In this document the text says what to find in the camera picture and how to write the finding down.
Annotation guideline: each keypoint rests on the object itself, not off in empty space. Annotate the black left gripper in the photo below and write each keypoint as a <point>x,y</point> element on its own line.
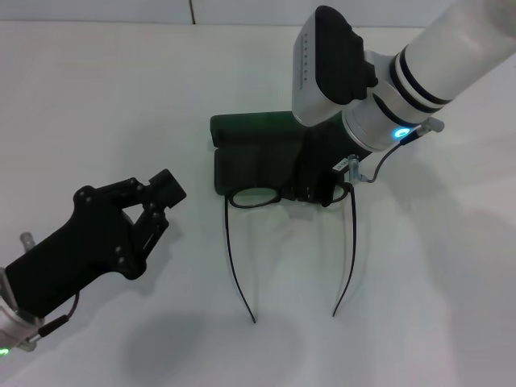
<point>80,250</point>

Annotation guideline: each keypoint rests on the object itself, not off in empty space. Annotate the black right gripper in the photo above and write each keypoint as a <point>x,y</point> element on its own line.
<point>322,153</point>

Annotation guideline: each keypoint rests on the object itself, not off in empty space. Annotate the black glasses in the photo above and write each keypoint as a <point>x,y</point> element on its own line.
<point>232,200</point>

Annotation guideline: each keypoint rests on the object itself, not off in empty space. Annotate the green glasses case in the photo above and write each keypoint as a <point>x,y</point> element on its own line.
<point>250,133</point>

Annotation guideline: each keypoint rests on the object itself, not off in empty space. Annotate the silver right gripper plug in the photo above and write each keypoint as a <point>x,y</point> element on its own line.
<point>354,167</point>

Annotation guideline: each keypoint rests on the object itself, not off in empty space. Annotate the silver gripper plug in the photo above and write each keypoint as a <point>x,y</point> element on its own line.
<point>28,240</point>
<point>354,167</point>

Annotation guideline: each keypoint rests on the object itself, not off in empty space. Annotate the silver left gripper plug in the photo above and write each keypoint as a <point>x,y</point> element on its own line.
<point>28,240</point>

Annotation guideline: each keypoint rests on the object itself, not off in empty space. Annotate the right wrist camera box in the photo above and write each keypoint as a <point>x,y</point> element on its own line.
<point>322,80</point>

